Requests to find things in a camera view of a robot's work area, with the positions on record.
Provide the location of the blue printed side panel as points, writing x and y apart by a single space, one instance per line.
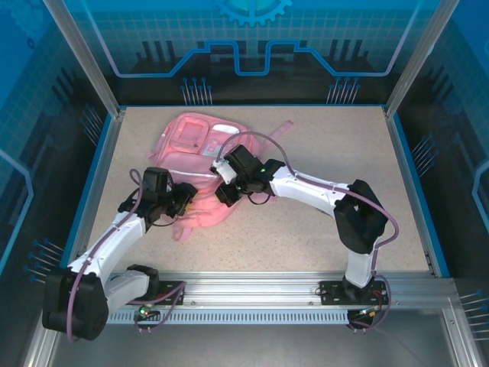
466 114
23 114

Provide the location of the pink backpack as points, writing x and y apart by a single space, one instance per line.
183 153

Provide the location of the blue printed rear panel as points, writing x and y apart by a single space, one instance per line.
153 23

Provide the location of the aluminium table side rail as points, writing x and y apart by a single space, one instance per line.
402 153
97 191

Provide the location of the aluminium frame post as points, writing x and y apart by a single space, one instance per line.
87 53
416 53

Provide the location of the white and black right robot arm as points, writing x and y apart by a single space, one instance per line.
305 187

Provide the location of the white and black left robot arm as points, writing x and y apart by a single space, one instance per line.
111 241

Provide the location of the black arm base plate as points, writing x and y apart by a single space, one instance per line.
176 284
332 300

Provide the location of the aluminium cross beam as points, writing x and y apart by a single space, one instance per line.
248 290

